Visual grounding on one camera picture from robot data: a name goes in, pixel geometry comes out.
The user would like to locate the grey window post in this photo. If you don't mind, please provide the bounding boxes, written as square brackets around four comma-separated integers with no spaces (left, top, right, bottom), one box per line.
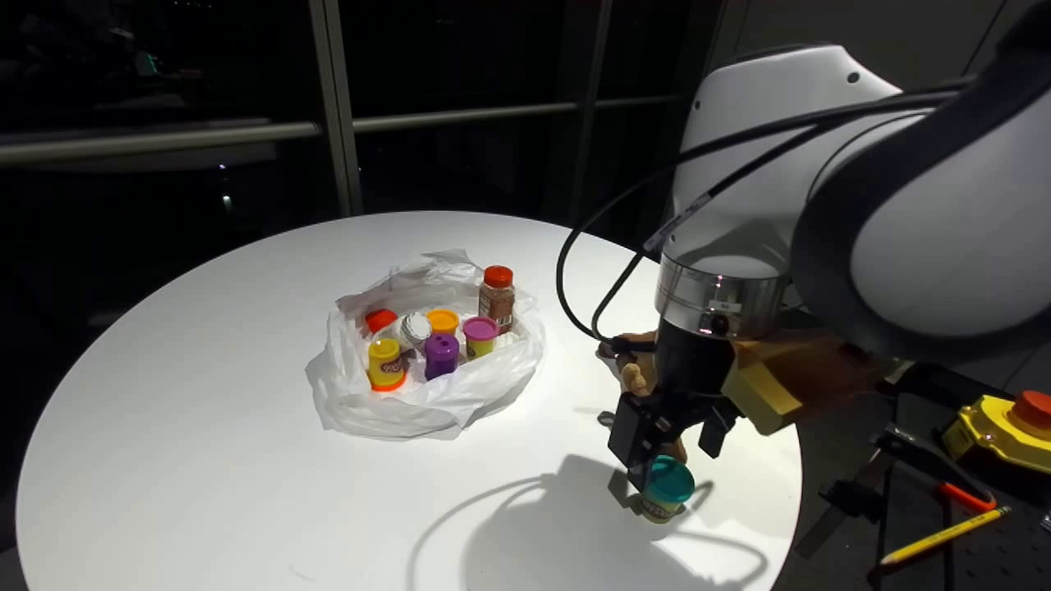
[304,0,369,222]

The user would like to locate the grey horizontal window rail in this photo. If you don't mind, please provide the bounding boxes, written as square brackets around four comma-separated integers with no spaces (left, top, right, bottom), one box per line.
[0,95,688,171]

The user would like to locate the red handled black tool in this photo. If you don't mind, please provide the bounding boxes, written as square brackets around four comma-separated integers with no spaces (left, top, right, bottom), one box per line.
[873,423,1002,518]

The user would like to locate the yellow lid orange tub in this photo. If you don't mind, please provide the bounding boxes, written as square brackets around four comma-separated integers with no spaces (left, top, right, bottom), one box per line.
[366,332,409,398]

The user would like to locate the yellow wrist camera mount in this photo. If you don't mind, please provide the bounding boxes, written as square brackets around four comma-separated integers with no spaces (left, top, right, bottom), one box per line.
[720,332,885,437]

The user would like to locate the pink lid dough tub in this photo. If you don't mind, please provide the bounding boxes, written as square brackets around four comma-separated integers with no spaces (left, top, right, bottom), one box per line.
[461,312,501,365]

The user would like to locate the brown bottle orange cap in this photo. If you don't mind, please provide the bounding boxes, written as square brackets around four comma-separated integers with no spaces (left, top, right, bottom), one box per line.
[477,262,518,334]

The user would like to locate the yellow emergency stop box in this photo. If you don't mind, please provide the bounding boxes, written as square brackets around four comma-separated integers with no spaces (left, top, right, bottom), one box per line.
[943,389,1051,475]

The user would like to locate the teal lid dough tub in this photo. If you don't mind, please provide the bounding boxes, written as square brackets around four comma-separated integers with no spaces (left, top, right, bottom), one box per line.
[636,452,699,522]

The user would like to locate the purple lid dough tub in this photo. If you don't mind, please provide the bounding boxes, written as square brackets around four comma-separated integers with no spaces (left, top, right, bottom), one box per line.
[422,332,464,386]

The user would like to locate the white plastic bag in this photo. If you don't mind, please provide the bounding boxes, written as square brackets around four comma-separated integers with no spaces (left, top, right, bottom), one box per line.
[301,250,550,445]

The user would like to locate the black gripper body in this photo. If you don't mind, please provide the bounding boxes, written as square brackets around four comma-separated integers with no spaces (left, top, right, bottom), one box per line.
[605,321,743,466]

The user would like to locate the yellow pencil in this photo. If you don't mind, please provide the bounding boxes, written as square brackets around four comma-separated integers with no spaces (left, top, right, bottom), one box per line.
[877,503,1012,571]

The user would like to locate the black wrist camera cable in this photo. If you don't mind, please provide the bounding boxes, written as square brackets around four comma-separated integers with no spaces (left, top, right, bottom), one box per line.
[553,85,965,354]

